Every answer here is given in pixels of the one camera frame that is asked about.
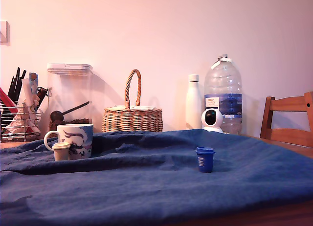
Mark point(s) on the white mug with blue print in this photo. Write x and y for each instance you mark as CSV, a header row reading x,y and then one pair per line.
x,y
80,138

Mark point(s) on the clear storage container white lid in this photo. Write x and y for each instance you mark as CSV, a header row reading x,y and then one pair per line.
x,y
71,89

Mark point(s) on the red utensil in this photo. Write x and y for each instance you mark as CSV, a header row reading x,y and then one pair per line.
x,y
7,101

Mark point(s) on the white paper packet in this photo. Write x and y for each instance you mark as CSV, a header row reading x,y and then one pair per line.
x,y
28,96

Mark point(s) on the white paper sachets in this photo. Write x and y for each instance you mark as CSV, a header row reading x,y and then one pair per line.
x,y
141,107

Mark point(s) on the small white round camera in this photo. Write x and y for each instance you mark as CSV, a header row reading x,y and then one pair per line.
x,y
215,123

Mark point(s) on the blue coffee capsule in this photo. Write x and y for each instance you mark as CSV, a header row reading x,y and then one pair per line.
x,y
205,162

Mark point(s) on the coffee beans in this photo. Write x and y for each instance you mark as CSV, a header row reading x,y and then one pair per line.
x,y
83,120

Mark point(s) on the dark brown kitchen tool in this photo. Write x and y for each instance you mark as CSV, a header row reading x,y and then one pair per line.
x,y
42,95

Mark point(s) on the wooden chair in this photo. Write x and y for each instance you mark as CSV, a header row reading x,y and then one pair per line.
x,y
286,135

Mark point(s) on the white wall switch plate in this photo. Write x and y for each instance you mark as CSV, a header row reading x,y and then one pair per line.
x,y
4,32

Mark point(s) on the blue cloth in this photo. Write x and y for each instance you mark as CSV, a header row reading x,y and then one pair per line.
x,y
146,187

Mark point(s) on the cream coffee capsule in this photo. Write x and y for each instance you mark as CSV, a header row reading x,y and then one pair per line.
x,y
60,153

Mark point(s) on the black coffee scoop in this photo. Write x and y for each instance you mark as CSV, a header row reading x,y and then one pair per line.
x,y
57,116

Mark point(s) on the white insulated bottle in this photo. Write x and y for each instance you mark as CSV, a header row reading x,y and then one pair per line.
x,y
193,103

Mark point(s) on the large clear water bottle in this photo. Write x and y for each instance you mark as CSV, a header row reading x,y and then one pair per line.
x,y
223,89

